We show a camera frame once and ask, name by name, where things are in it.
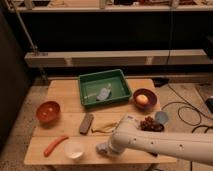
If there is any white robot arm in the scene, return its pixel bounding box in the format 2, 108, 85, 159
108, 115, 213, 166

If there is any green plastic tray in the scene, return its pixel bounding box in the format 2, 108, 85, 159
78, 69, 132, 108

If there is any yellow round fruit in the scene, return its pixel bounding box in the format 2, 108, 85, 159
136, 95, 148, 106

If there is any dark red bowl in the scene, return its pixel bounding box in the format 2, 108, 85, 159
133, 88, 157, 110

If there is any brown rectangular block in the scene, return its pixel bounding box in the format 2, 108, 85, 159
79, 114, 94, 135

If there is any banana peel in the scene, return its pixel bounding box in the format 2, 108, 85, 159
91, 122, 117, 133

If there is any bunch of dark grapes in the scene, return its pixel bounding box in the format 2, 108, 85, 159
140, 116, 164, 132

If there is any small blue-grey bowl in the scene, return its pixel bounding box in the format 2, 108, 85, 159
155, 111, 169, 125

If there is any wooden table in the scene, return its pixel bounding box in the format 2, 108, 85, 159
24, 80, 176, 165

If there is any orange-red bowl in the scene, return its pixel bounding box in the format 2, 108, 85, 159
36, 101, 60, 123

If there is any white cup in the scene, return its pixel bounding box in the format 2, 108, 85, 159
64, 140, 84, 160

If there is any long grey shelf beam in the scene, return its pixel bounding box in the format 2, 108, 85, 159
25, 49, 213, 68

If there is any metal diagonal pole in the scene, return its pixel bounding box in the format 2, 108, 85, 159
8, 0, 47, 56

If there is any black floor cable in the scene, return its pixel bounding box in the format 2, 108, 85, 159
161, 83, 213, 134

